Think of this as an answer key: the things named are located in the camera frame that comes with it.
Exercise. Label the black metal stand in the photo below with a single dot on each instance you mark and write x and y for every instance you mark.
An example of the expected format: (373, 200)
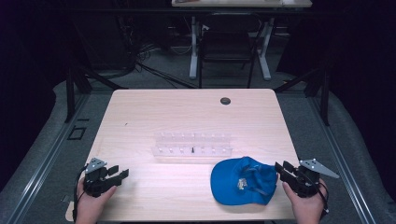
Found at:
(311, 87)
(81, 84)

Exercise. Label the clear acrylic rack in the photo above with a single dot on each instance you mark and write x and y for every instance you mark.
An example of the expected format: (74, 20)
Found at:
(192, 144)

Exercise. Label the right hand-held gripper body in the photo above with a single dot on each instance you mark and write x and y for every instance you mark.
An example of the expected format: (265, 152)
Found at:
(306, 177)

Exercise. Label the person's right hand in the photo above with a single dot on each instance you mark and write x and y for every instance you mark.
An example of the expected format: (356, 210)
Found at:
(305, 203)

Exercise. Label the black chair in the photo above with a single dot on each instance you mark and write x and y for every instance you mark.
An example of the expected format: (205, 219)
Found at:
(226, 46)

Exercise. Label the white-legged desk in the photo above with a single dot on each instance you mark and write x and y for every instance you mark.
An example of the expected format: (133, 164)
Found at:
(239, 31)

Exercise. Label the blue baseball cap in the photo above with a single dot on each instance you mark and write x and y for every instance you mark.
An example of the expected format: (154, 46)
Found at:
(243, 181)

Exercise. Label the dark table grommet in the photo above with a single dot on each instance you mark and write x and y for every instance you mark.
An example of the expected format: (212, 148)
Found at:
(225, 100)

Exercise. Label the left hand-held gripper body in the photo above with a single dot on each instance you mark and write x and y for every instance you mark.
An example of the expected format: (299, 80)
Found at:
(94, 179)

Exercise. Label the person's left hand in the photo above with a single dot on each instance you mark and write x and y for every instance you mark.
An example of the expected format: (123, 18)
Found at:
(92, 205)

